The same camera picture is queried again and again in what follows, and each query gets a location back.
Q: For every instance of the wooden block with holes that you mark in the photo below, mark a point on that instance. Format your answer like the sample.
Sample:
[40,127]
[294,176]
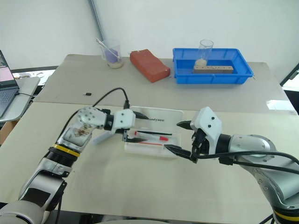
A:
[215,69]

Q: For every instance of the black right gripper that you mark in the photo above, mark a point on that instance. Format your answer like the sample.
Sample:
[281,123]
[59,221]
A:
[200,142]

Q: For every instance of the clear glass beaker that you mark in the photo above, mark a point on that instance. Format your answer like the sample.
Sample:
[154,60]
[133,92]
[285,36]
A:
[115,61]

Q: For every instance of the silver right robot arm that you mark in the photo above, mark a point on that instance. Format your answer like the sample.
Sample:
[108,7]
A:
[248,142]

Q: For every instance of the black pen with red end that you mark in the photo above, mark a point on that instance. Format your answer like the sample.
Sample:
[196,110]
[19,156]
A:
[154,133]

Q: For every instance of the brown cardboard box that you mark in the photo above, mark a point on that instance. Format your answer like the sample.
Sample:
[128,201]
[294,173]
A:
[5,130]

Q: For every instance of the thin red pen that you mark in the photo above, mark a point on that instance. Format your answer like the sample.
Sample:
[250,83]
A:
[151,143]

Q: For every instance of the white marker with red cap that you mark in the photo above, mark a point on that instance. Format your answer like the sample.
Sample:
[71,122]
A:
[161,138]

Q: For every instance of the blue plastic bin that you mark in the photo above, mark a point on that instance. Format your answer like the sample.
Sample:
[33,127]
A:
[210,78]

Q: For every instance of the small black clip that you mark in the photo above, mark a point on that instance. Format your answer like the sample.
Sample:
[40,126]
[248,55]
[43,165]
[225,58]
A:
[87,94]

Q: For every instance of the red brick block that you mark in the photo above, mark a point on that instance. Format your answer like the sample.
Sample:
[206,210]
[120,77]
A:
[149,65]

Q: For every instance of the grey side table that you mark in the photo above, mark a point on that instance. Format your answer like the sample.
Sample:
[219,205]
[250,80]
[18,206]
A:
[25,93]

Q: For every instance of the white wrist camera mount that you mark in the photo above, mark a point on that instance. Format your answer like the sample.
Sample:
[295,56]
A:
[123,119]
[207,126]

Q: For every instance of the tall clear glass cup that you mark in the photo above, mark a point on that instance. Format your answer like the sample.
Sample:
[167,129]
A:
[206,50]

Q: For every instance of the grey laptop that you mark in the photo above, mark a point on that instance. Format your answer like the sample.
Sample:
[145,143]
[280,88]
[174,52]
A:
[5,93]

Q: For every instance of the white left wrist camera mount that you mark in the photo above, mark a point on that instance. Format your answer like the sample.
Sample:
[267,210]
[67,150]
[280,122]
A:
[123,119]

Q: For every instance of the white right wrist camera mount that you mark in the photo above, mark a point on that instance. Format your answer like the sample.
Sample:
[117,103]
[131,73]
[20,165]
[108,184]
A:
[207,126]

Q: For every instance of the black metal frame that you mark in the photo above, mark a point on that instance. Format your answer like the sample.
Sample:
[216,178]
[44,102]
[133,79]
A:
[290,73]

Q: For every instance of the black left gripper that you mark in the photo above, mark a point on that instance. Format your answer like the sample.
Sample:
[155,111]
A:
[125,135]

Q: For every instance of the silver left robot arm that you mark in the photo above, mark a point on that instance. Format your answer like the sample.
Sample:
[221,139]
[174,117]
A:
[42,168]

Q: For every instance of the clear plastic pencil case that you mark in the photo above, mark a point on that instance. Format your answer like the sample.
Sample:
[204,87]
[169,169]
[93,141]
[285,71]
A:
[163,116]

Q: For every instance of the glass stirring rod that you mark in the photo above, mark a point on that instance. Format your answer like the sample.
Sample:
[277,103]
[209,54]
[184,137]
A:
[108,47]

